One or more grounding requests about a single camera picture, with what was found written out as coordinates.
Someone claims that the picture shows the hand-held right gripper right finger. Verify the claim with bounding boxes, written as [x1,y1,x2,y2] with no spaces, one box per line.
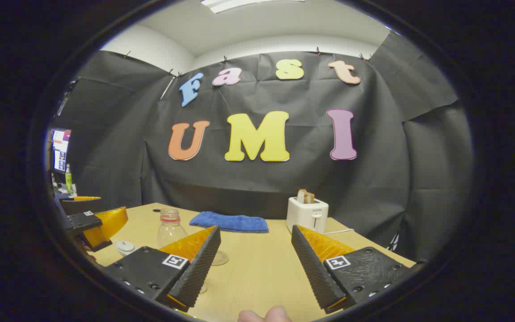
[291,225,417,314]

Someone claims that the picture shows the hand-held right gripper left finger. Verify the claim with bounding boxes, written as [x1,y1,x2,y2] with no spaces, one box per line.
[104,226,221,313]

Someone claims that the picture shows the clear plastic water bottle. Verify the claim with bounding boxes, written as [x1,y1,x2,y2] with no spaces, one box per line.
[157,208,189,249]

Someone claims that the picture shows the white toaster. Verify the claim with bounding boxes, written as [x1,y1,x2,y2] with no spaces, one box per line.
[286,197,329,234]

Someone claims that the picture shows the blue towel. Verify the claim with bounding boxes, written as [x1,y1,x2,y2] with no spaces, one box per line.
[189,211,269,233]

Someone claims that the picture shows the computer monitor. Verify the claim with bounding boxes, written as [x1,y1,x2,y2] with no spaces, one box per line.
[51,128,72,174]

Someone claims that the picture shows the black backdrop cloth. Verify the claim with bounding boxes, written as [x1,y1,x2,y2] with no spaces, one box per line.
[50,31,475,264]

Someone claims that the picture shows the ceiling light panel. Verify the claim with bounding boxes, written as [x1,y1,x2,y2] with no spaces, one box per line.
[201,0,305,14]

